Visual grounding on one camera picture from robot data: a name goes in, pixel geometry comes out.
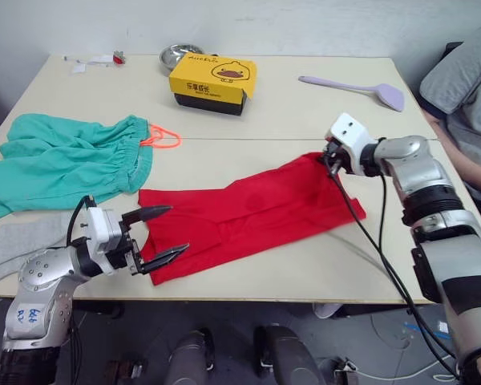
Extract orange drawstring cord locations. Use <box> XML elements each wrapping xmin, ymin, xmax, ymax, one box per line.
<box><xmin>139</xmin><ymin>123</ymin><xmax>184</xmax><ymax>150</ymax></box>

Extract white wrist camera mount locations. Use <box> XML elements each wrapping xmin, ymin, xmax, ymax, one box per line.
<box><xmin>79</xmin><ymin>206</ymin><xmax>123</xmax><ymax>276</ymax></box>
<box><xmin>325</xmin><ymin>113</ymin><xmax>376</xmax><ymax>176</ymax></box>

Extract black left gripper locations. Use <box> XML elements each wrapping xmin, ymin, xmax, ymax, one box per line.
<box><xmin>118</xmin><ymin>205</ymin><xmax>191</xmax><ymax>278</ymax></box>

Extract white floor cable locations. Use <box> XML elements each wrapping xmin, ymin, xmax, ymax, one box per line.
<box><xmin>336</xmin><ymin>355</ymin><xmax>462</xmax><ymax>383</ymax></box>

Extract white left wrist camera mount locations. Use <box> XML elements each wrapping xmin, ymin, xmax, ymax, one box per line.
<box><xmin>79</xmin><ymin>206</ymin><xmax>123</xmax><ymax>276</ymax></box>

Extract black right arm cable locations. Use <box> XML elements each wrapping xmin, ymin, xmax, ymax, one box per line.
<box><xmin>331</xmin><ymin>172</ymin><xmax>462</xmax><ymax>380</ymax></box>
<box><xmin>376</xmin><ymin>136</ymin><xmax>410</xmax><ymax>298</ymax></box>

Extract person in grey shirt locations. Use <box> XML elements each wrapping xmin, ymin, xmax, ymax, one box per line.
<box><xmin>418</xmin><ymin>23</ymin><xmax>481</xmax><ymax>241</ymax></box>

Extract round metal bowl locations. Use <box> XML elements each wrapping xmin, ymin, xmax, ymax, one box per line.
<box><xmin>158</xmin><ymin>44</ymin><xmax>206</xmax><ymax>77</ymax></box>

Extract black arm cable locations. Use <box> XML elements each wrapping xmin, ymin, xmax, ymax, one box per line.
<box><xmin>66</xmin><ymin>195</ymin><xmax>96</xmax><ymax>248</ymax></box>
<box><xmin>376</xmin><ymin>136</ymin><xmax>410</xmax><ymax>298</ymax></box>
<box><xmin>331</xmin><ymin>172</ymin><xmax>462</xmax><ymax>380</ymax></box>

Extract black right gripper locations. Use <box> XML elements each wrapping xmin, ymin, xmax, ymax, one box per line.
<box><xmin>316</xmin><ymin>136</ymin><xmax>354</xmax><ymax>180</ymax></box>

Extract green shorts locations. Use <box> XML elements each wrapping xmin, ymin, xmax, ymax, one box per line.
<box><xmin>0</xmin><ymin>113</ymin><xmax>153</xmax><ymax>225</ymax></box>

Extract dark grey rounded shell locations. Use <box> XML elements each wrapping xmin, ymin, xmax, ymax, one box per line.
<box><xmin>253</xmin><ymin>323</ymin><xmax>328</xmax><ymax>385</ymax></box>
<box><xmin>166</xmin><ymin>326</ymin><xmax>216</xmax><ymax>385</ymax></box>

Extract yellow duck print box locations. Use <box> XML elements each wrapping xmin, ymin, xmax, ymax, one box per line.
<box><xmin>168</xmin><ymin>51</ymin><xmax>258</xmax><ymax>117</ymax></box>

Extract blue floor tape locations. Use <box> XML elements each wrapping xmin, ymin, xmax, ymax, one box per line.
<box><xmin>403</xmin><ymin>320</ymin><xmax>452</xmax><ymax>340</ymax></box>

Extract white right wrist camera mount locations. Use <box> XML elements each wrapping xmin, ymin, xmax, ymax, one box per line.
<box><xmin>325</xmin><ymin>113</ymin><xmax>376</xmax><ymax>176</ymax></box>

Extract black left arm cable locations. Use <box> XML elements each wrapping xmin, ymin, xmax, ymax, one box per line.
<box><xmin>66</xmin><ymin>195</ymin><xmax>96</xmax><ymax>248</ymax></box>

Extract black chair back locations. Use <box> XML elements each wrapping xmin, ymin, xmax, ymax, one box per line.
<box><xmin>443</xmin><ymin>41</ymin><xmax>464</xmax><ymax>62</ymax></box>

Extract purple silicone spatula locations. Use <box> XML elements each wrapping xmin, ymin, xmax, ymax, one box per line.
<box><xmin>297</xmin><ymin>75</ymin><xmax>406</xmax><ymax>113</ymax></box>

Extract red t-shirt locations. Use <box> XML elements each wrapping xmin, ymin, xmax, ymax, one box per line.
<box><xmin>138</xmin><ymin>151</ymin><xmax>368</xmax><ymax>286</ymax></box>

